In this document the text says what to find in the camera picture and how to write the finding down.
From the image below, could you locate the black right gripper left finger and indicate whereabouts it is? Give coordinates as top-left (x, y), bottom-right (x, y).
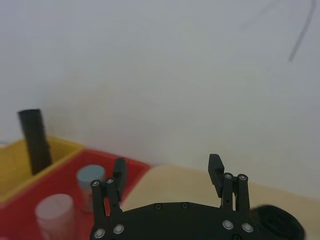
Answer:
top-left (89, 157), bottom-right (129, 227)

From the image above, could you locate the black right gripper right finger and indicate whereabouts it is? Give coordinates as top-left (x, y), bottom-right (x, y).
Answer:
top-left (208, 153), bottom-right (251, 214)

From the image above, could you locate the clear bottle with blue cap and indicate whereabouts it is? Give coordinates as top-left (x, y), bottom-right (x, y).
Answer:
top-left (76, 164), bottom-right (106, 214)

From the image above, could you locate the red plastic bin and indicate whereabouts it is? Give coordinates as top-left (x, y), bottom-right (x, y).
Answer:
top-left (0, 148), bottom-right (152, 240)

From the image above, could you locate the clear bottle with white cap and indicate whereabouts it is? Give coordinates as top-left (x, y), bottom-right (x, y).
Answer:
top-left (34, 193), bottom-right (76, 240)

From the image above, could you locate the black round object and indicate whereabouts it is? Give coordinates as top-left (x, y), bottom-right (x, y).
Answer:
top-left (249, 204), bottom-right (306, 240)

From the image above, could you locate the black ribbed cylinder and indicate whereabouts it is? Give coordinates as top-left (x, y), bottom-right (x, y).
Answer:
top-left (17, 108), bottom-right (54, 176)

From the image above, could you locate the yellow plastic bin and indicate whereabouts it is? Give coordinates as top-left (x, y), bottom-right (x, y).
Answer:
top-left (0, 136), bottom-right (85, 204)

